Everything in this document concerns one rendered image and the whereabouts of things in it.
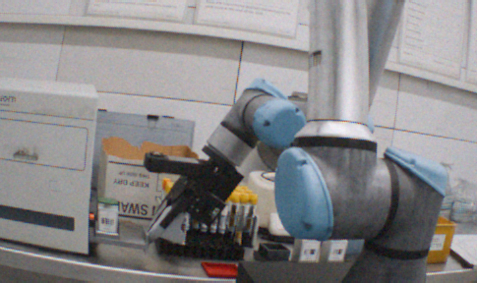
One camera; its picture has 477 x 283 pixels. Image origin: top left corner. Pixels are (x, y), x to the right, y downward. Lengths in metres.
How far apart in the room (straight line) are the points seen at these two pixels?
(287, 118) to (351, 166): 0.26
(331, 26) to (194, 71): 0.96
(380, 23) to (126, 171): 0.68
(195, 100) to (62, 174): 0.74
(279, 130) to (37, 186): 0.44
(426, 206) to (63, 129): 0.62
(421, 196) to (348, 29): 0.25
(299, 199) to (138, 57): 1.02
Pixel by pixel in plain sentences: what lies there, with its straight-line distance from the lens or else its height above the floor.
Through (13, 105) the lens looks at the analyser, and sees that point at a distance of 1.11.
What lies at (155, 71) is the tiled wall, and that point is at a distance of 1.75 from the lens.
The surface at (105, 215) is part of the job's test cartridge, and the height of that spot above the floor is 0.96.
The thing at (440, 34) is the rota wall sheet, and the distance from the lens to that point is 2.08.
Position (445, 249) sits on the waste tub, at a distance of 1.47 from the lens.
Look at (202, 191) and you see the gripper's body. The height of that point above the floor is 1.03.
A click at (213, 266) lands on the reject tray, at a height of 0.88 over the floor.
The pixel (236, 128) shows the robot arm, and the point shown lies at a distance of 1.15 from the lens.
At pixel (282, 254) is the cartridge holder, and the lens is 1.28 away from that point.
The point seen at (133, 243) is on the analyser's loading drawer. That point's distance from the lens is 1.17.
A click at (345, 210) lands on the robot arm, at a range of 0.81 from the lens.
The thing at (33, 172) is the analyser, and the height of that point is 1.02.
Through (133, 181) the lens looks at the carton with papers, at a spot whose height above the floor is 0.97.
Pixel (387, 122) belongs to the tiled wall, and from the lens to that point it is 1.98.
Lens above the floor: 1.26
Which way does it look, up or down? 7 degrees down
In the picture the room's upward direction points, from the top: 8 degrees clockwise
